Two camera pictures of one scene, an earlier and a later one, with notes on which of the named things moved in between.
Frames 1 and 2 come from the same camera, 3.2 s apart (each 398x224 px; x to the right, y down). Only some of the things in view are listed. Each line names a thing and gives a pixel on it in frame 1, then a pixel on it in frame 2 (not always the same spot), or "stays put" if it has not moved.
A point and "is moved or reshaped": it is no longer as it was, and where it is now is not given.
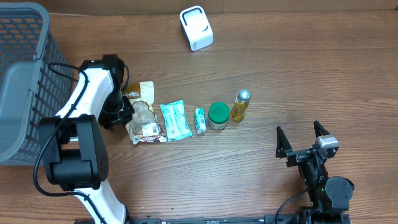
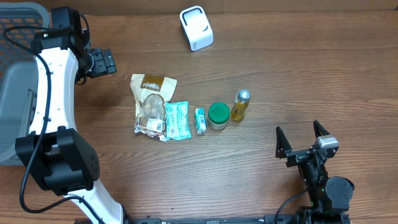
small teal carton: x=200 y=121 stays put
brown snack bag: x=144 y=127 is moved or reshaped
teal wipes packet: x=176 y=126 stays put
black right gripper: x=296 y=155 stays put
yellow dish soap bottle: x=239 y=109 stays put
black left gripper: x=125 y=116 -> x=101 y=68
